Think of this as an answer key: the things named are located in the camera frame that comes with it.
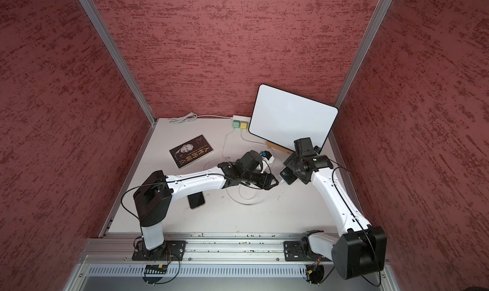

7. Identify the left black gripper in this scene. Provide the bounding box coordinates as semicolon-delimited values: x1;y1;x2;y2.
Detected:
242;169;280;190

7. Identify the black smartphone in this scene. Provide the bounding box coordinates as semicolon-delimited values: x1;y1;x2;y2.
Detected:
187;192;206;210
280;167;298;185

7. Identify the white charging cable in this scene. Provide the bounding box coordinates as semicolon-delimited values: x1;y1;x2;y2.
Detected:
202;127;238;170
225;128;285;206

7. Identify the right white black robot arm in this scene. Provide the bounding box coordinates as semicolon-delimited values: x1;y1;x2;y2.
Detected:
280;138;387;280

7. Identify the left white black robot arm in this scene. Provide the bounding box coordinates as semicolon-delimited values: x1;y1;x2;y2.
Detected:
127;150;280;260

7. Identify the green charger plug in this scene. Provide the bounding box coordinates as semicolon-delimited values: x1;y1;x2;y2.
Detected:
233;120;241;129

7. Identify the white power strip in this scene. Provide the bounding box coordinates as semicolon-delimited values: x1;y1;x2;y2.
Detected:
233;115;251;123

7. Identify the white tablet screen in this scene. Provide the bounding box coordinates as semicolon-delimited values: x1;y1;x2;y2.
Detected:
248;84;339;150

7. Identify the dark portrait book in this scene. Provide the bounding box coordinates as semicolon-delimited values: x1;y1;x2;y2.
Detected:
169;134;214;169

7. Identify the white power strip cord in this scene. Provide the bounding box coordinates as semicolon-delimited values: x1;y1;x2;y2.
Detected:
167;112;234;124

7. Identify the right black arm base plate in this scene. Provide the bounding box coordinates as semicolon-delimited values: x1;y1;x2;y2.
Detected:
283;240;323;262

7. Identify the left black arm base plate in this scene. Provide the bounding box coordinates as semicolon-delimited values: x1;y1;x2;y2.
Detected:
132;239;187;262

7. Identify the aluminium mounting rail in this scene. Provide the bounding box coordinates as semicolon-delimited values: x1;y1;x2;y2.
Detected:
78;232;302;264

